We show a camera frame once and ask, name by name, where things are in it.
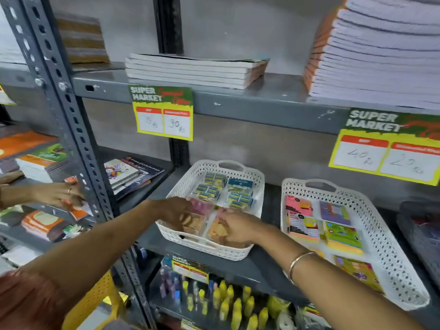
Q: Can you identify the person's right hand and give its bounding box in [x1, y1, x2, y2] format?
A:
[219, 209, 274, 247]

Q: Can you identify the person's left hand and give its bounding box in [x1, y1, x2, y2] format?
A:
[151, 197, 194, 232]

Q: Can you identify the clear pack of brown erasers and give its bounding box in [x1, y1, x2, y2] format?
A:
[181, 211, 207, 236]
[206, 216, 231, 243]

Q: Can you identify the another person's forearm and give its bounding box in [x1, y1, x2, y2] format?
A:
[0, 184, 38, 210]

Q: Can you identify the person's left forearm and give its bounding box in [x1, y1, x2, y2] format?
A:
[14, 199, 162, 296]

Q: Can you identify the person's right forearm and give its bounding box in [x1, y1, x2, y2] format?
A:
[254, 226, 427, 330]

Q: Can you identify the pink eraser pack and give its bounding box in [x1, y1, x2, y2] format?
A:
[190, 198, 216, 217]

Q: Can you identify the blue yellow eraser pack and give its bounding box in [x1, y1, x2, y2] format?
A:
[227, 192, 254, 210]
[194, 184, 221, 202]
[228, 178, 254, 193]
[203, 173, 227, 188]

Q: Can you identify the small white perforated basket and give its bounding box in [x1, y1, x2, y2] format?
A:
[155, 159, 265, 261]

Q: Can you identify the dark cover book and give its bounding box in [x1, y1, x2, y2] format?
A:
[121, 156, 165, 184]

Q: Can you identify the small green yellow price sign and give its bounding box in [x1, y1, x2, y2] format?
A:
[171, 256, 209, 284]

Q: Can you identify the colourful cover book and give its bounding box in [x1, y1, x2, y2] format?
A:
[104, 159, 140, 189]

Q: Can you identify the yellow pink sticky note pack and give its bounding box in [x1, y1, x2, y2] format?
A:
[286, 213, 321, 242]

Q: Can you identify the gold bangle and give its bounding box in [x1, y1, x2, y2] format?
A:
[288, 251, 319, 286]

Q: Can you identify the group of small coloured bottles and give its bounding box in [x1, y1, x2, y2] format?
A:
[159, 266, 183, 306]

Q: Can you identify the row of yellow bottles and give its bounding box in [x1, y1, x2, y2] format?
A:
[182, 280, 270, 330]

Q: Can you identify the orange white book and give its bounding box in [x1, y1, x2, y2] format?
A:
[63, 176, 93, 221]

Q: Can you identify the grey metal shelving rack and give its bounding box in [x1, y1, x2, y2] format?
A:
[0, 0, 440, 330]

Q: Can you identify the yellow perforated basket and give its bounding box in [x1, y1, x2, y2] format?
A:
[62, 271, 126, 330]

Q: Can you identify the low stack of white notebooks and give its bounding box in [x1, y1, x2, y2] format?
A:
[125, 53, 270, 90]

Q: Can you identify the green purple sticky note pack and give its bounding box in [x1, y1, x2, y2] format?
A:
[333, 256, 384, 293]

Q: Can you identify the stack of green cover books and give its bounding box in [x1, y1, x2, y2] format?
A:
[15, 144, 71, 183]

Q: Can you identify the large white perforated basket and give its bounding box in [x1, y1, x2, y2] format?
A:
[281, 178, 431, 311]

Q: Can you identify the orange cover book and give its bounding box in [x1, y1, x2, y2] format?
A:
[0, 131, 57, 160]

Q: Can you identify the rust red sleeve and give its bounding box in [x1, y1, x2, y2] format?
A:
[0, 269, 71, 330]

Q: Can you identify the stack of brown striped books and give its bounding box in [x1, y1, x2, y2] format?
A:
[55, 12, 110, 64]

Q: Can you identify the tall stack of orange-spined notebooks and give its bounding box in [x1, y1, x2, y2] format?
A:
[302, 0, 440, 110]

